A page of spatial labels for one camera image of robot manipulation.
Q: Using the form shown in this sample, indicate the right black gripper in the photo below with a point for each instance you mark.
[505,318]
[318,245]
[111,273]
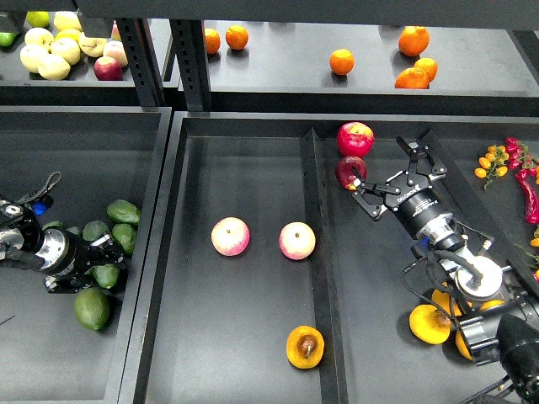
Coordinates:
[409,195]

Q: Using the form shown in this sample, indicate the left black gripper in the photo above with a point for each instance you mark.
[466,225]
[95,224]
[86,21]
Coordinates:
[67,258]

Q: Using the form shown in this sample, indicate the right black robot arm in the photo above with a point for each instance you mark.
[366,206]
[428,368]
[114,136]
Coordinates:
[496,321]

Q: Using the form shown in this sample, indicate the dark green avocado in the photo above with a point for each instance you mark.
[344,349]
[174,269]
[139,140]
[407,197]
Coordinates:
[121,211]
[93,230]
[53,225]
[125,235]

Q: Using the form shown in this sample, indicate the light green avocado bottom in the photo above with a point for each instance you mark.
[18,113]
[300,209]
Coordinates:
[91,308]

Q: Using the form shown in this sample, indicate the dark green avocado far left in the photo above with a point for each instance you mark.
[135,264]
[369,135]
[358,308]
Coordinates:
[53,225]

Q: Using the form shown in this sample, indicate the dark green avocado top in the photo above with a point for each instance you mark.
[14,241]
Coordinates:
[121,211]

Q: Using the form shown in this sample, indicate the dark red apple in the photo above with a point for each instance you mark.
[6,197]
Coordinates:
[345,174]

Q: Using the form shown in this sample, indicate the bright red apple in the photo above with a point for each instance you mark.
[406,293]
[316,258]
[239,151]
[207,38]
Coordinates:
[355,139]

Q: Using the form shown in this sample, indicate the orange front right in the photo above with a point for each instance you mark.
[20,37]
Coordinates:
[412,78]

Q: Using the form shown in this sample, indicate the orange cherry tomato bunch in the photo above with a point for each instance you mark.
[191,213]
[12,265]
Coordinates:
[492,165]

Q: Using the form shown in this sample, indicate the orange right small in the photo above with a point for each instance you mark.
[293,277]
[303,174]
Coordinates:
[429,66]

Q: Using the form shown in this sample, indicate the black left tray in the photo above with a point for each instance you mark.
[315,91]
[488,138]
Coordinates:
[103,154]

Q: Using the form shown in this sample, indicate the black tray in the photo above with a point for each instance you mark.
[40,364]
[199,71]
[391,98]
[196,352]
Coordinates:
[213,329]
[103,154]

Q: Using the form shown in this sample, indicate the pink apple right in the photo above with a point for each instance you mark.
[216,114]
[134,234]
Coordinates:
[297,240]

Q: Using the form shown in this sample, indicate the pink apple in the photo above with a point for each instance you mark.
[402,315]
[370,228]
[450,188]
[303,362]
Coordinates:
[297,240]
[230,236]

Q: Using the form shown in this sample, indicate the orange middle shelf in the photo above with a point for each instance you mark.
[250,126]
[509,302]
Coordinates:
[341,62]

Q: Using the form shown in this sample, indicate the red cherry tomato bunch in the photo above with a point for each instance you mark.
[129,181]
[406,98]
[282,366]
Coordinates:
[520,156]

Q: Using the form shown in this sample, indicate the large orange upper right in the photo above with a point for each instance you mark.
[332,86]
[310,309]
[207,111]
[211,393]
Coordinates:
[413,40]

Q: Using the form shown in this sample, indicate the red chili pepper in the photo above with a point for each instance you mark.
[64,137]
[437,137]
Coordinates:
[530,197]

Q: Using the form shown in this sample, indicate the pink apple left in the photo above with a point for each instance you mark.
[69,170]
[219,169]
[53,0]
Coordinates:
[230,236]

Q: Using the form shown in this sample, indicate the black centre tray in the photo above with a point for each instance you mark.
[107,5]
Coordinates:
[213,329]

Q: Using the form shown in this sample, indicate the red apple on shelf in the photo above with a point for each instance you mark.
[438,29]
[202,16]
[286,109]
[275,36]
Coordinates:
[107,68]

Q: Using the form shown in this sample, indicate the pale yellow apple front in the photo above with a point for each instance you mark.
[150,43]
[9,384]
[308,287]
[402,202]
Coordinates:
[53,67]

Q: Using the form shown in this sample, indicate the orange upper left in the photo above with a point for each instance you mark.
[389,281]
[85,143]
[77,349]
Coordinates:
[237,37]

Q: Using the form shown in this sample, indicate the pale yellow apple centre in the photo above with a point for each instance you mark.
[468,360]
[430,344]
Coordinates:
[68,49]

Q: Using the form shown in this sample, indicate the pale peach apple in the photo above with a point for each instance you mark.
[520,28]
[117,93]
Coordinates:
[116,50]

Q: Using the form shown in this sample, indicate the pale yellow apple with stem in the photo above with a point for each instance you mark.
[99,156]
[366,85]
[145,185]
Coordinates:
[92,46]

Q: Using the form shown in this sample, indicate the yellow lemon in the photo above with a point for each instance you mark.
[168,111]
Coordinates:
[70,33]

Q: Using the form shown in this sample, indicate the pale yellow apple upper left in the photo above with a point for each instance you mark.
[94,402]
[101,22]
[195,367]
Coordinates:
[39,36]

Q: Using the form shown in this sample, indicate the black shelf post left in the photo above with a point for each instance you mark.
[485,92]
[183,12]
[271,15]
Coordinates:
[137,41]

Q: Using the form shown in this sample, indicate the black shelf post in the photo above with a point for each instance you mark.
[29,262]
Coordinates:
[190,51]
[137,41]

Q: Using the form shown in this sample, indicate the black shelf post right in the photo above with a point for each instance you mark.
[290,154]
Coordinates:
[190,51]

